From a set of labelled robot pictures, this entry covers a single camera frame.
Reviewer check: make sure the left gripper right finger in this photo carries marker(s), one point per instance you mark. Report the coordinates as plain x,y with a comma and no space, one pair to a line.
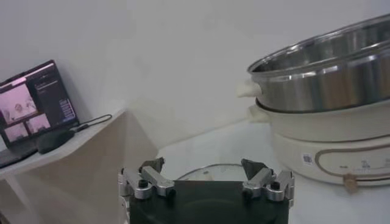
268,182

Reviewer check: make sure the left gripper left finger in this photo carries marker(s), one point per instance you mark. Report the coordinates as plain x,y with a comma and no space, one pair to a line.
146,182

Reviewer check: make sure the stainless steel steamer basket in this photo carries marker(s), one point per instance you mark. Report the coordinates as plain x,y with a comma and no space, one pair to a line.
304,88

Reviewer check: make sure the white electric cooker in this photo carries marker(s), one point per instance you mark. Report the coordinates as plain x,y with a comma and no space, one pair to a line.
304,128

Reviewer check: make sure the white side desk with mouse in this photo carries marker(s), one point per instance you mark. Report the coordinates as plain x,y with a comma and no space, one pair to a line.
97,124

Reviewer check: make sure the black computer mouse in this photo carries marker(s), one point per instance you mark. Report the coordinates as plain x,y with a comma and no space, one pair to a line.
55,141

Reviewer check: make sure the black laptop with dark screen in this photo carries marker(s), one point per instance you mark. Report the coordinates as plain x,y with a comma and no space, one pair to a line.
45,97

